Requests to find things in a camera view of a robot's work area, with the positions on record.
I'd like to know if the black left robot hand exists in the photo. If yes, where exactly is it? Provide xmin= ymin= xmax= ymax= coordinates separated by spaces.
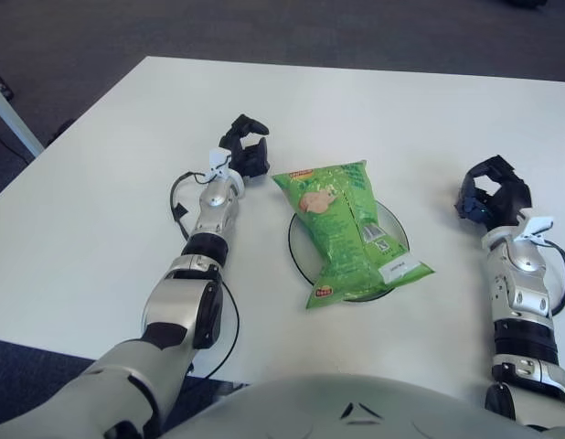
xmin=218 ymin=113 xmax=271 ymax=182

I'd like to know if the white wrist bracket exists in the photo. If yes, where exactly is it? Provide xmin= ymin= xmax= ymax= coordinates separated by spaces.
xmin=204 ymin=147 xmax=233 ymax=182
xmin=513 ymin=217 xmax=554 ymax=243

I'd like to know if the white plate with black rim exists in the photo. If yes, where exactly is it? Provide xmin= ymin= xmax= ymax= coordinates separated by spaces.
xmin=287 ymin=200 xmax=410 ymax=304

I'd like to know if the white neighbouring table edge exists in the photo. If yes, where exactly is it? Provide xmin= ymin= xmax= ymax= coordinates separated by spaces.
xmin=0 ymin=77 xmax=46 ymax=159

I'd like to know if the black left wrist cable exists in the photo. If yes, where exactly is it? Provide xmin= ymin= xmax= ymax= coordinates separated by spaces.
xmin=169 ymin=169 xmax=210 ymax=241

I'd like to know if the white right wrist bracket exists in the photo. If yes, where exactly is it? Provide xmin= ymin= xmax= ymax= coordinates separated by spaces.
xmin=513 ymin=217 xmax=554 ymax=243

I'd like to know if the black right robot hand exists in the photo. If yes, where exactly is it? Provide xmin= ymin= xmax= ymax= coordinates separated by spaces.
xmin=453 ymin=155 xmax=534 ymax=232

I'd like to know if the grey robot torso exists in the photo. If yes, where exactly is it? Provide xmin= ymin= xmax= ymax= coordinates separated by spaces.
xmin=158 ymin=372 xmax=565 ymax=439

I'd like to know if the black object on floor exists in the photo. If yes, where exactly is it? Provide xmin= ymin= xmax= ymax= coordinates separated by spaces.
xmin=0 ymin=62 xmax=15 ymax=100

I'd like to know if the green snack bag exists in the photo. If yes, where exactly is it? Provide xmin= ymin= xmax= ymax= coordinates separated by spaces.
xmin=271 ymin=158 xmax=437 ymax=312

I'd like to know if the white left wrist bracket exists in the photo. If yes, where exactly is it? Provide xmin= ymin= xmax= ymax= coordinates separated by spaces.
xmin=204 ymin=147 xmax=233 ymax=182

